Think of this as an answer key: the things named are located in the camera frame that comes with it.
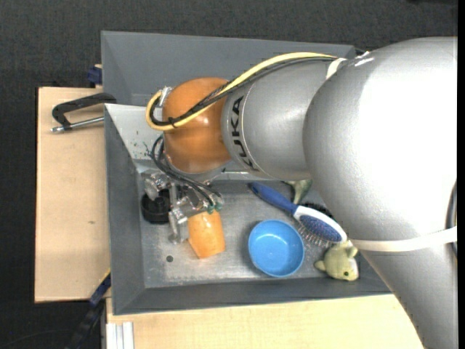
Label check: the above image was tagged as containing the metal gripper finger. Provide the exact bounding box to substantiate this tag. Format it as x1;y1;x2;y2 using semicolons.
142;171;172;200
167;208;190;246

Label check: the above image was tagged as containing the black round ribbed cap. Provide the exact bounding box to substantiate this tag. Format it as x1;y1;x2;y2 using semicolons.
140;189;171;225

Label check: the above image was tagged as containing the orange cup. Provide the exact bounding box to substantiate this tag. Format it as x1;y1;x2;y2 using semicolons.
187;210;227;260

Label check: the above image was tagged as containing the grey metal bin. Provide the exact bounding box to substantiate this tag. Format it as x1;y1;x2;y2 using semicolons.
100;30;397;316

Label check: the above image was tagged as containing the pale flat board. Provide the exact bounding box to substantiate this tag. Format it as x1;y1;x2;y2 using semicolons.
34;87;112;303

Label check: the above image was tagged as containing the blue bowl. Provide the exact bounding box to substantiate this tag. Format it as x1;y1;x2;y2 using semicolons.
247;219;305;278

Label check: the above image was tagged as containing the pale green toy vegetable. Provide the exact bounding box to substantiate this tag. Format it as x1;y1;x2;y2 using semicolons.
284;179;314;205

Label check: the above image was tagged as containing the blue and white brush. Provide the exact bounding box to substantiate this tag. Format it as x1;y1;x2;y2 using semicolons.
248;181;348;249

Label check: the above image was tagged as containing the pale green toy animal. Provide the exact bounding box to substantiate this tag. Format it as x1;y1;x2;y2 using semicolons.
314;241;360;282

